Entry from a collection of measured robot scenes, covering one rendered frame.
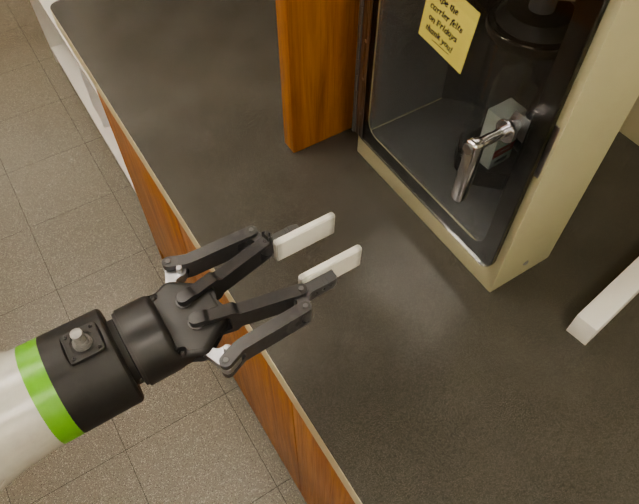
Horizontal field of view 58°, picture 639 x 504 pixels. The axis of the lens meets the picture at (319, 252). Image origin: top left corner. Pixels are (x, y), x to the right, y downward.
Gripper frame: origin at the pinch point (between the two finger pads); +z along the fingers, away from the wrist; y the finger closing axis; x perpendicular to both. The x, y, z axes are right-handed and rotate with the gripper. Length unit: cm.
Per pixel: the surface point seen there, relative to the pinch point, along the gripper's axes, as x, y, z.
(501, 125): -6.3, -0.1, 22.1
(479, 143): -6.6, -1.1, 18.1
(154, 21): 22, 77, 11
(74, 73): 112, 192, 5
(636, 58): -15.0, -5.7, 30.1
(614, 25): -20.5, -5.5, 23.9
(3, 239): 118, 129, -44
